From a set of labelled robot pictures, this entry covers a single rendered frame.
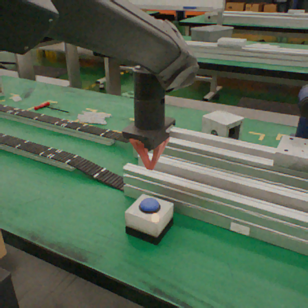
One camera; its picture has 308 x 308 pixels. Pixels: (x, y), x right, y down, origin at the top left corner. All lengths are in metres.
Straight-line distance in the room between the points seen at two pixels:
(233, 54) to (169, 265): 1.84
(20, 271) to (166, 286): 0.96
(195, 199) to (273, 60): 1.65
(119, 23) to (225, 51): 2.03
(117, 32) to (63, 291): 1.18
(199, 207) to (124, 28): 0.52
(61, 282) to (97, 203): 0.65
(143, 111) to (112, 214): 0.31
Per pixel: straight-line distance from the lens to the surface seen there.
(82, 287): 1.41
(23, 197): 0.93
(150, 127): 0.60
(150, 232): 0.71
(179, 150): 0.96
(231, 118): 1.11
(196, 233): 0.76
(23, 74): 3.34
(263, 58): 2.33
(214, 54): 2.38
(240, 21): 4.22
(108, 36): 0.35
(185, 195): 0.77
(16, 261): 1.59
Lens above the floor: 1.28
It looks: 29 degrees down
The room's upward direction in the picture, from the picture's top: straight up
